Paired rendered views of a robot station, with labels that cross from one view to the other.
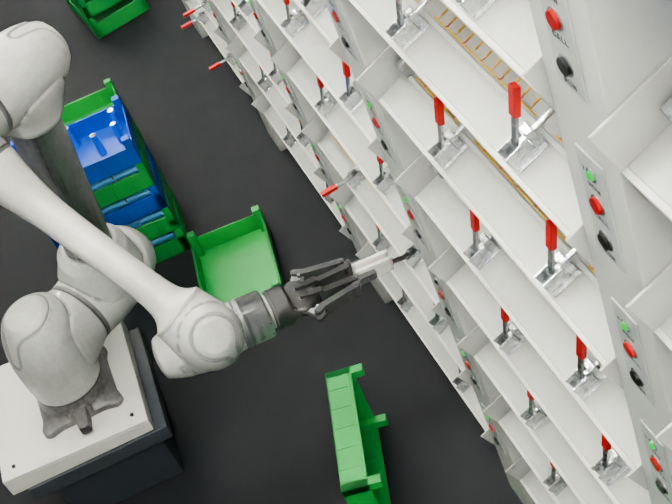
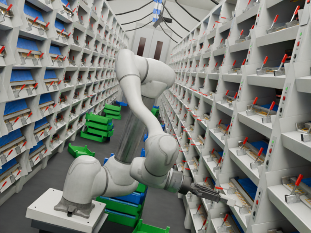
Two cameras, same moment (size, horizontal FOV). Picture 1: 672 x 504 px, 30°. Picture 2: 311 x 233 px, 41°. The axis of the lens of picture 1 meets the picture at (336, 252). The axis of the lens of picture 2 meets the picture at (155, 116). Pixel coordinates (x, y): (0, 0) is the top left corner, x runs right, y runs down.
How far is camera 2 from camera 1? 1.14 m
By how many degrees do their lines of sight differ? 37
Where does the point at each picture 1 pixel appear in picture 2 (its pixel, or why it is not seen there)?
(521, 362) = (293, 206)
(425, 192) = (287, 132)
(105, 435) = (73, 220)
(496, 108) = not seen: outside the picture
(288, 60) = (232, 144)
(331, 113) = (240, 155)
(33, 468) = (41, 211)
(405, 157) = (289, 112)
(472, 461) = not seen: outside the picture
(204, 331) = (166, 138)
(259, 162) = (175, 226)
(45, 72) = (164, 76)
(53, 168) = not seen: hidden behind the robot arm
